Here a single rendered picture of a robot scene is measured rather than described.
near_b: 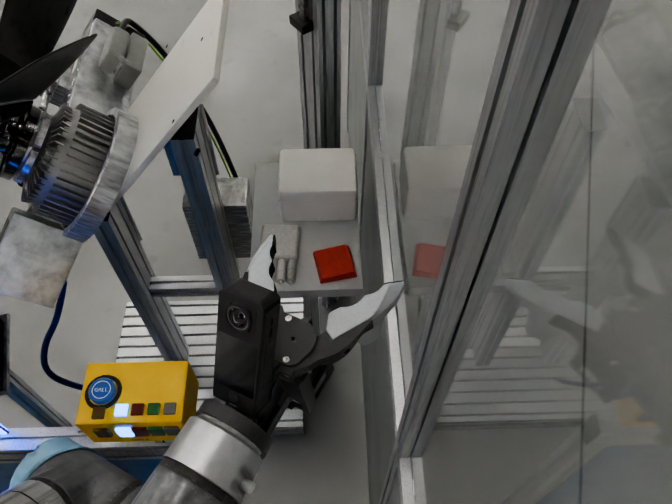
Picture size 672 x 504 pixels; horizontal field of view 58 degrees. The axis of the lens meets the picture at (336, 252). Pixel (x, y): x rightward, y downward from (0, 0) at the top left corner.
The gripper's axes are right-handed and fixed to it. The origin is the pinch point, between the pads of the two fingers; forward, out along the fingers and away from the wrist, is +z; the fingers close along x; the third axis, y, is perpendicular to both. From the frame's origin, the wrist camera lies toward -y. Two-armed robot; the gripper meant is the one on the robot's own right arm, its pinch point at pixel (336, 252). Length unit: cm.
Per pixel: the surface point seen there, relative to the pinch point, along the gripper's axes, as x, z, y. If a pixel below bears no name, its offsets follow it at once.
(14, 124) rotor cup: -74, 13, 16
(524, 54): 16.3, -2.1, -27.9
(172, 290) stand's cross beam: -72, 22, 79
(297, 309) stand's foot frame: -63, 55, 130
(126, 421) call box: -30.4, -18.3, 34.7
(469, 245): 14.1, -1.9, -10.3
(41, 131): -70, 14, 18
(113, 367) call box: -38, -13, 34
